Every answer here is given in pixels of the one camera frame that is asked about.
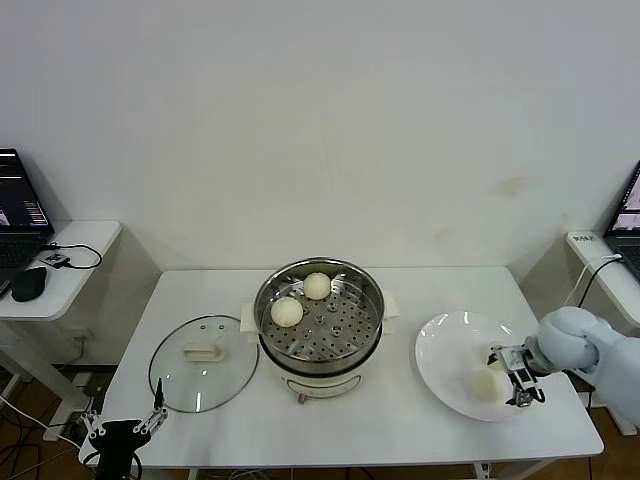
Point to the white wall socket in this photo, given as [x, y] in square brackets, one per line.
[85, 336]

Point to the small black usb device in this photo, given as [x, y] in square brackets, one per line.
[55, 258]

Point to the white side desk with label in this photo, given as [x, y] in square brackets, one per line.
[612, 290]

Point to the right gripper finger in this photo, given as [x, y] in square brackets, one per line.
[494, 359]
[521, 397]

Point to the black computer mouse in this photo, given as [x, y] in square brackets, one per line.
[29, 284]

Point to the cream electric cooker pot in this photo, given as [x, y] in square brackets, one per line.
[320, 382]

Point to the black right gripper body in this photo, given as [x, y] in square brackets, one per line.
[535, 357]

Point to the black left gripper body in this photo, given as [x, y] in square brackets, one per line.
[117, 445]

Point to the black laptop beside mouse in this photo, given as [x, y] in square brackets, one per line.
[20, 210]

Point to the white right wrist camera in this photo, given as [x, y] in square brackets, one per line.
[516, 365]

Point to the steel perforated steamer basket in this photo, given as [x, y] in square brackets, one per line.
[345, 330]

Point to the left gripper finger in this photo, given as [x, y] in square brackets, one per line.
[159, 397]
[92, 425]

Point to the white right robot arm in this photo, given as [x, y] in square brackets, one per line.
[575, 335]

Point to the white side desk with mouse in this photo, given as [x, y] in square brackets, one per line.
[75, 280]

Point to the white round plate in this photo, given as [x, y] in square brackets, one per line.
[445, 360]

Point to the small printed desk label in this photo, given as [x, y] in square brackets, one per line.
[583, 238]

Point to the white floor power strip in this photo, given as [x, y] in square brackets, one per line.
[92, 387]

